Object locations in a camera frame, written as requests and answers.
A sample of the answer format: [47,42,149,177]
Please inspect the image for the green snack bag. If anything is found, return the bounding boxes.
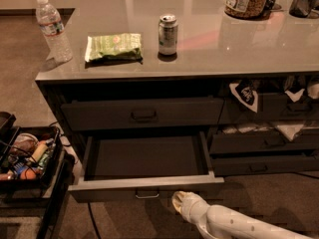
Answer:
[85,33,143,62]

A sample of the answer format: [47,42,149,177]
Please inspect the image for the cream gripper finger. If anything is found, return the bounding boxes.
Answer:
[172,202,190,217]
[171,191,195,205]

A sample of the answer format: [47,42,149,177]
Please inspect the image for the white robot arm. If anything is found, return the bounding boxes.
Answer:
[171,191,312,239]

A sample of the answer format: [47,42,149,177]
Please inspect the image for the grey counter cabinet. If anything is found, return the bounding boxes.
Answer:
[35,0,319,184]

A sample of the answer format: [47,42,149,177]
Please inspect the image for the black white snack packet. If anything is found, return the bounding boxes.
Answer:
[229,80,258,113]

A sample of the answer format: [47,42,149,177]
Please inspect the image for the white cloth in drawer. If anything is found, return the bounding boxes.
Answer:
[221,121,304,141]

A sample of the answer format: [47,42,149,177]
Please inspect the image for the black bin of items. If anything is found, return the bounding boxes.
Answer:
[0,126,62,190]

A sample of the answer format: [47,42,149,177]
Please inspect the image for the silver soda can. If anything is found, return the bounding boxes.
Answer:
[159,14,178,56]

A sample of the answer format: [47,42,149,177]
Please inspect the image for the grey drawer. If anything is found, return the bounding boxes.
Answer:
[61,97,223,131]
[211,154,319,176]
[69,131,223,202]
[208,126,319,154]
[219,93,319,124]

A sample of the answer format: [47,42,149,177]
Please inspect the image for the clear plastic water bottle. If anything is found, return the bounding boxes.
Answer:
[36,0,73,63]

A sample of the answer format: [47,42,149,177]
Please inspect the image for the dark glass pitcher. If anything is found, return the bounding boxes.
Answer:
[289,0,319,18]

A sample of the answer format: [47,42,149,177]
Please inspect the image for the black floor cable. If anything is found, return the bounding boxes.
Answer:
[87,201,103,239]

